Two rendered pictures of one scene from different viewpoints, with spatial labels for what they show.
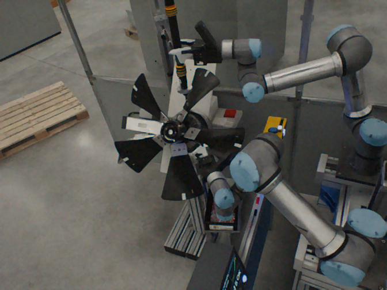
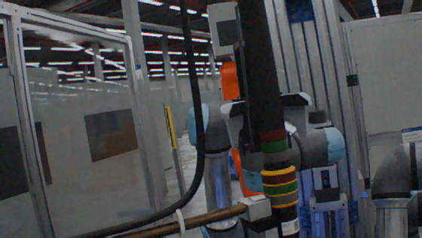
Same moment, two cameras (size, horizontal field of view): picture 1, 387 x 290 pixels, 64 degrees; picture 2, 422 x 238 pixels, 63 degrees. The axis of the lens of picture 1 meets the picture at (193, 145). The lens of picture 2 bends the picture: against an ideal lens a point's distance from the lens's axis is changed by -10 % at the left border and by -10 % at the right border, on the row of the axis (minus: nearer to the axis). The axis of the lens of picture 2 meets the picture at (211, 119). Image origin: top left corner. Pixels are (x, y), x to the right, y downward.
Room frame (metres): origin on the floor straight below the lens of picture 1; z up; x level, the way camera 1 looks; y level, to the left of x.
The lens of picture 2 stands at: (1.42, 0.41, 1.67)
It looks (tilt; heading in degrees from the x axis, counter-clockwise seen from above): 3 degrees down; 253
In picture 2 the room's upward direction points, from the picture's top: 9 degrees counter-clockwise
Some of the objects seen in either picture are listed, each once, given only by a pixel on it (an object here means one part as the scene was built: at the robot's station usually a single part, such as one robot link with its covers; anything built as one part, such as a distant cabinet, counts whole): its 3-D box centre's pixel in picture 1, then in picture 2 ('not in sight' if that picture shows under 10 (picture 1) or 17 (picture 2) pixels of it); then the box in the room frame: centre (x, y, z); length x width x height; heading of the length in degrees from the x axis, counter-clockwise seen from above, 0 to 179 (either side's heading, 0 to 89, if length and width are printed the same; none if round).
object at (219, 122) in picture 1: (223, 122); not in sight; (1.66, -0.23, 0.87); 0.15 x 0.09 x 0.02; 61
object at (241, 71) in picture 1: (247, 73); (267, 160); (1.12, -0.27, 1.53); 0.11 x 0.08 x 0.11; 175
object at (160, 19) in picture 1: (161, 23); not in sight; (1.85, 0.06, 1.54); 0.10 x 0.07 x 0.09; 6
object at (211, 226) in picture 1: (222, 209); not in sight; (0.98, -0.09, 0.85); 0.22 x 0.17 x 0.07; 165
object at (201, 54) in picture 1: (207, 52); (259, 120); (1.19, -0.12, 1.63); 0.12 x 0.08 x 0.09; 71
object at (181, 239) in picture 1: (205, 222); not in sight; (1.46, 0.02, 0.04); 0.62 x 0.45 x 0.08; 151
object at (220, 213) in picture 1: (226, 205); not in sight; (0.83, -0.09, 1.08); 0.11 x 0.08 x 0.11; 132
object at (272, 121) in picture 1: (274, 132); not in sight; (1.31, -0.46, 1.02); 0.16 x 0.10 x 0.11; 151
